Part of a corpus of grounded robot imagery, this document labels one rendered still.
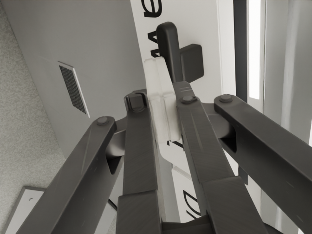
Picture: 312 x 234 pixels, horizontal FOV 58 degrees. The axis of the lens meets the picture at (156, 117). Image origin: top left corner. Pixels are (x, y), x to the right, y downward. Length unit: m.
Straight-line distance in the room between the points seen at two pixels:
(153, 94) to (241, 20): 0.12
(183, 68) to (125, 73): 0.21
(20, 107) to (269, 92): 0.99
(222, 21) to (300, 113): 0.09
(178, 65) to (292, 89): 0.09
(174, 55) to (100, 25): 0.24
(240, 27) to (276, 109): 0.07
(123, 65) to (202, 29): 0.21
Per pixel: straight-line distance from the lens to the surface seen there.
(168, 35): 0.21
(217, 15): 0.22
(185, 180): 0.38
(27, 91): 1.13
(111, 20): 0.40
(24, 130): 1.17
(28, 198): 1.27
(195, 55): 0.23
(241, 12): 0.24
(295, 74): 0.23
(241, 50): 0.25
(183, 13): 0.24
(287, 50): 0.23
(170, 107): 0.15
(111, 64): 0.45
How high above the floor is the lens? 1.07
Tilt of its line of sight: 47 degrees down
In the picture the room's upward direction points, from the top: 115 degrees clockwise
